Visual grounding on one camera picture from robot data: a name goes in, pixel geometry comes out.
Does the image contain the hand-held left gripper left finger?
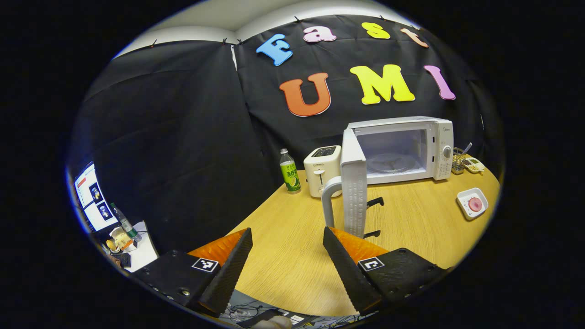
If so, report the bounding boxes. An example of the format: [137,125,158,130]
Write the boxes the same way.
[133,228,253,318]

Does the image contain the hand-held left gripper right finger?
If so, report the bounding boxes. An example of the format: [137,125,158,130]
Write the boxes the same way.
[322,226,451,317]

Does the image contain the white square plate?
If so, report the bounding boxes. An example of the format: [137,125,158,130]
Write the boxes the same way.
[457,187,489,221]

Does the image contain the white microwave oven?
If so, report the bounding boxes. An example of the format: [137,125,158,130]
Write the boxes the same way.
[321,116,455,239]

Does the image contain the glass microwave turntable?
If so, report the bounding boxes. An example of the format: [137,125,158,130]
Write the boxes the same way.
[366,153,419,175]

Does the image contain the white side table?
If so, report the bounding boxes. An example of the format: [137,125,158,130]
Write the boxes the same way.
[98,221,160,273]

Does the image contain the white toaster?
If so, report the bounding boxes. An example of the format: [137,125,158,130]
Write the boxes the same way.
[303,145,342,198]

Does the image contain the clear plastic bottle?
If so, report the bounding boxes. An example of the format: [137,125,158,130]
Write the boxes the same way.
[110,202,142,243]

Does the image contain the green drink bottle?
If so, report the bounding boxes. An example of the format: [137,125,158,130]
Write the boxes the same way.
[279,148,302,194]

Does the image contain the computer monitor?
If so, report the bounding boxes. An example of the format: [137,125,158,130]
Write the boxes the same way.
[73,162,119,233]

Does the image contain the white divided dish with beans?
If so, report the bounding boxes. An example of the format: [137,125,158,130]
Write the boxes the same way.
[464,157,486,175]

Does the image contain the black cables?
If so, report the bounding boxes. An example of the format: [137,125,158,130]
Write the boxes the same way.
[222,302,275,323]

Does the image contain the metal wire basket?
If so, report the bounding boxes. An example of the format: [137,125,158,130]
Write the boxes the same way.
[452,147,468,175]

